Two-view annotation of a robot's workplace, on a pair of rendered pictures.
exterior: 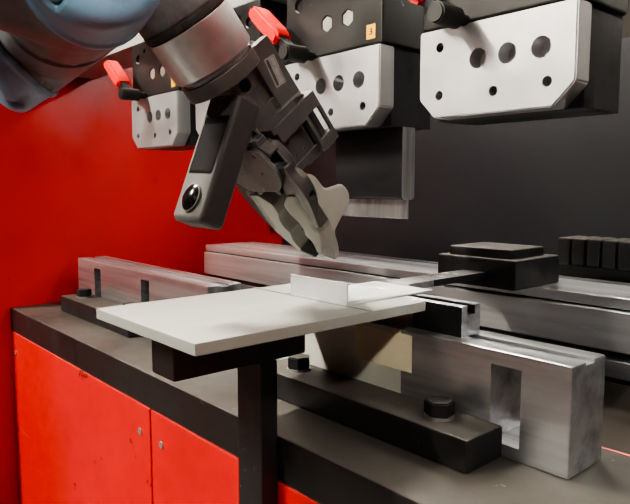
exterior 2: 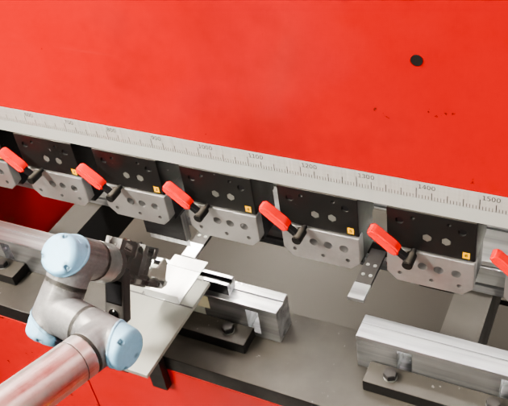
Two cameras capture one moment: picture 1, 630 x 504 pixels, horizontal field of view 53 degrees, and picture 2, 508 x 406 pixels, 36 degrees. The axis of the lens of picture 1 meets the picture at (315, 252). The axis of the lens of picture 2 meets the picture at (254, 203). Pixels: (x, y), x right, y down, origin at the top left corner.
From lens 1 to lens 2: 122 cm
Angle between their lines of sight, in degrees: 37
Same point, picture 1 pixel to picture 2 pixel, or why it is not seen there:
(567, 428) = (277, 329)
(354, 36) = (146, 187)
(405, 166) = (185, 229)
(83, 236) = not seen: outside the picture
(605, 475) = (293, 333)
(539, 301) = not seen: hidden behind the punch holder
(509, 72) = (232, 229)
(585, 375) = (281, 309)
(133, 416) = not seen: hidden behind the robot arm
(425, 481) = (231, 364)
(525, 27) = (235, 218)
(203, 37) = (110, 274)
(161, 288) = (22, 250)
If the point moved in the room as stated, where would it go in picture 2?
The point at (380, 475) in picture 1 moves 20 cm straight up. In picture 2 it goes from (214, 367) to (198, 304)
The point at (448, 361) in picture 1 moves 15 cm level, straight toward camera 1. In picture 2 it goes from (226, 306) to (238, 359)
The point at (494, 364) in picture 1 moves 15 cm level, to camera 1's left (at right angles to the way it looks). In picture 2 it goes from (246, 308) to (181, 334)
